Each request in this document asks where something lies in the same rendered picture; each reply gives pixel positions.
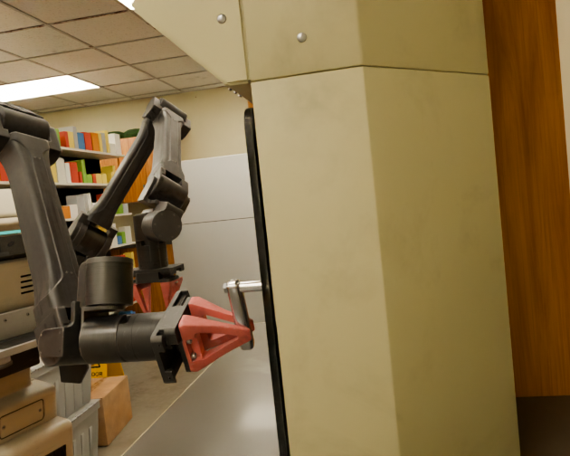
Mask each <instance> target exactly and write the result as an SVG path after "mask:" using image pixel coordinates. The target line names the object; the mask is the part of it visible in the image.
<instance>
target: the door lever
mask: <svg viewBox="0 0 570 456"><path fill-rule="evenodd" d="M223 290H224V293H228V298H229V301H230V305H231V309H232V314H233V320H234V324H235V325H236V326H240V327H244V328H249V329H250V330H251V333H252V326H251V322H250V318H249V314H248V309H247V306H246V301H245V297H244V292H253V291H262V290H261V281H260V280H252V281H240V280H229V281H228V282H227V283H224V285H223ZM253 347H254V338H253V333H252V340H251V341H249V342H247V343H245V344H243V345H241V346H240V348H241V350H252V349H253Z"/></svg>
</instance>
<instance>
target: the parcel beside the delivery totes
mask: <svg viewBox="0 0 570 456"><path fill-rule="evenodd" d="M90 399H100V408H99V409H98V420H99V432H98V447H101V446H109V445H110V444H111V442H112V441H113V440H114V439H115V438H116V437H117V435H118V434H119V433H120V432H121V430H122V429H123V428H124V427H125V426H126V425H127V423H128V422H129V421H130V420H131V418H132V410H131V402H130V394H129V387H128V376H127V375H119V376H110V377H99V378H91V385H90Z"/></svg>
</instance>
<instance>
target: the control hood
mask: <svg viewBox="0 0 570 456"><path fill-rule="evenodd" d="M131 4H132V7H133V8H134V11H135V12H136V13H137V14H138V15H140V16H141V17H142V18H143V19H144V20H146V21H147V22H148V23H149V24H151V25H152V26H153V27H155V28H156V29H157V30H158V31H159V32H161V33H162V34H163V35H164V36H165V37H166V38H167V39H169V40H170V41H171V42H172V43H174V44H175V45H176V46H177V47H179V48H180V49H181V50H182V51H184V52H185V53H186V54H188V55H189V56H190V57H191V58H193V59H194V60H195V61H196V62H198V63H199V64H200V65H201V66H203V67H204V68H205V69H206V70H208V71H209V72H210V73H211V74H213V76H214V77H215V78H217V79H218V80H219V81H221V82H222V83H223V84H224V85H226V86H227V87H229V88H230V89H232V90H234V91H235V92H237V93H238V94H240V95H241V96H243V97H244V98H245V99H247V100H248V101H250V102H251V103H252V86H251V83H252V81H251V75H250V67H249V59H248V50H247V42H246V32H245V24H244V16H243V7H242V0H134V1H133V3H131Z"/></svg>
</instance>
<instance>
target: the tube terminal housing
mask: <svg viewBox="0 0 570 456"><path fill-rule="evenodd" d="M242 7H243V16H244V24H245V32H246V42H247V50H248V59H249V67H250V75H251V81H252V83H251V86H252V103H253V112H254V120H255V128H256V138H257V146H258V154H259V163H260V171H261V188H262V196H263V205H264V213H265V223H266V231H267V239H268V248H269V256H270V266H271V281H272V290H273V298H274V307H275V316H276V324H277V333H278V341H279V350H280V366H281V375H282V383H283V392H284V401H285V409H286V418H287V426H288V435H289V444H290V456H520V446H519V435H518V414H517V403H516V393H515V382H514V371H513V360H512V349H511V338H510V327H509V316H508V295H507V284H506V273H505V262H504V252H503V241H502V230H501V219H500V208H499V188H498V177H497V166H496V155H495V144H494V133H493V122H492V111H491V100H490V89H489V75H488V73H489V71H488V60H487V49H486V38H485V27H484V16H483V5H482V0H242Z"/></svg>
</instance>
